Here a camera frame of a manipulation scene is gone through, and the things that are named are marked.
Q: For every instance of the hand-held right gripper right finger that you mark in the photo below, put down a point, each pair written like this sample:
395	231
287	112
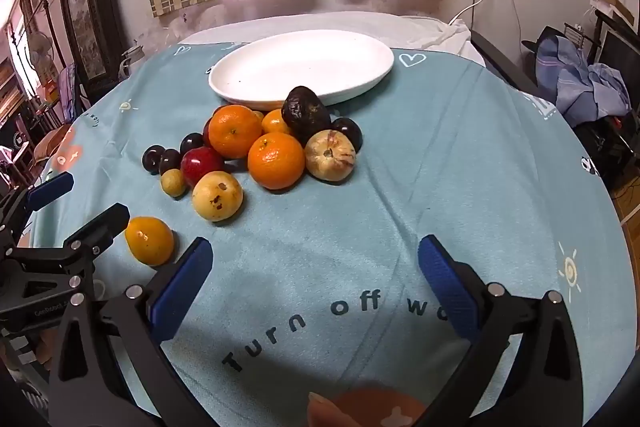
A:
445	292

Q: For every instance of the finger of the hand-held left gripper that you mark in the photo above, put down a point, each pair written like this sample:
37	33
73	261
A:
107	222
50	190

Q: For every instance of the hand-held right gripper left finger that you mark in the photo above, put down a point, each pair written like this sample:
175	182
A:
182	292

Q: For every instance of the yellow-orange mandarin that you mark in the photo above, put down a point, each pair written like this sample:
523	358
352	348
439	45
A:
149	240

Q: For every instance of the small yellow-green fruit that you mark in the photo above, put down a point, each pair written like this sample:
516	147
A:
173	183

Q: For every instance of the dark plum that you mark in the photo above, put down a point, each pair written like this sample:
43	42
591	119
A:
151	158
191	142
349	132
170	161

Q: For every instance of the yellow spotted fruit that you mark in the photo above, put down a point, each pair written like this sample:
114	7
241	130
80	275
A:
217	196

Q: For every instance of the pale blotchy apple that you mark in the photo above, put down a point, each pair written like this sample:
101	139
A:
330	155

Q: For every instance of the dark wrinkled avocado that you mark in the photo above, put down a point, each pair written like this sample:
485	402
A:
305	112

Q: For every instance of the white oval plate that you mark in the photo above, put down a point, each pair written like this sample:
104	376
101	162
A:
300	62

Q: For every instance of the red apple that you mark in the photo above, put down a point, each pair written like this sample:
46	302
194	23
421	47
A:
197	164

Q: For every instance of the wooden bookshelf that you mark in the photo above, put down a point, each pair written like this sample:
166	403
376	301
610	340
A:
9	87

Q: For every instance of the teal printed blanket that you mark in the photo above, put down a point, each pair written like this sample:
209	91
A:
350	232

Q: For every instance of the standing fan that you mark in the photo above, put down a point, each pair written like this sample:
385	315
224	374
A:
40	47

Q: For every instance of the large orange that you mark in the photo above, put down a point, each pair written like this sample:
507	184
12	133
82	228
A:
276	161
235	131

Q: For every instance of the small yellow fruit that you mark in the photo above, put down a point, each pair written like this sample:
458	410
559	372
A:
257	115

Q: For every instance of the small orange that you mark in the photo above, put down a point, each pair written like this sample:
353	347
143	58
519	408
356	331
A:
274	122

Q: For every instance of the blue clothes pile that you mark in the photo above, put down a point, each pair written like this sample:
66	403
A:
575	77

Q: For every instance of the white towel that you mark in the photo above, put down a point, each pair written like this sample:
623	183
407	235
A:
430	32

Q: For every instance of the black bed frame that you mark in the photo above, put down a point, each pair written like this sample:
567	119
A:
505	67

